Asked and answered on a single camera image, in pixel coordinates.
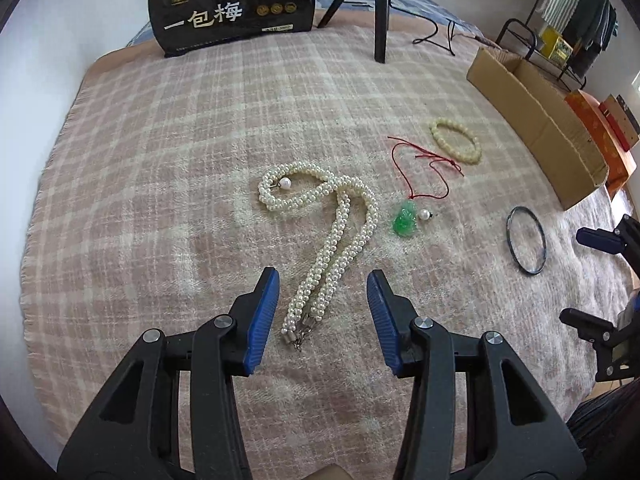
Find black tripod stand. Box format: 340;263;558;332
316;0;393;65

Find black snack bag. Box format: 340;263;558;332
148;0;316;58

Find cardboard box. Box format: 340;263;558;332
466;48;608;210

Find cream bead bracelet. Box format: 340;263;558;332
429;117;483;166

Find black clothes rack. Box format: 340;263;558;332
496;0;620;90

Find orange box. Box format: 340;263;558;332
565;90;637;200

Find single white pearl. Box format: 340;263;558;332
418;209;437;222

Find thick pearl necklace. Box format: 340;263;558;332
257;160;380;352

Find stacked books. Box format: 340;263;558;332
599;94;639;152

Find yellow crate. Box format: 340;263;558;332
540;26;573;66

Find black power cable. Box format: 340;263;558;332
389;0;497;58

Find dark blue bangle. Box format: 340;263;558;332
506;205;548;276

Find green jade pendant red cord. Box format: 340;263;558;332
387;134;466;238

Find plaid pink blanket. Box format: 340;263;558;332
21;23;632;479

